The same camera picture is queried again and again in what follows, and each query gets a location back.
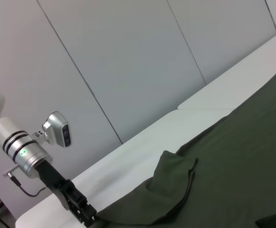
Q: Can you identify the dark green shirt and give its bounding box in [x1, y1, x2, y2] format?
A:
[96, 66, 276, 228]

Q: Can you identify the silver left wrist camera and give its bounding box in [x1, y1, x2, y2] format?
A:
[32, 111, 72, 148]

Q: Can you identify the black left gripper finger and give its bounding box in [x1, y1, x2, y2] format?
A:
[69, 204, 98, 228]
[67, 180, 91, 212]

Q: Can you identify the metal left gripper cable connector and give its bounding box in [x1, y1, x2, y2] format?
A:
[2, 163, 19, 178]

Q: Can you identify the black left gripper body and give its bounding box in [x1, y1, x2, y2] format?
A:
[34, 160, 73, 212]

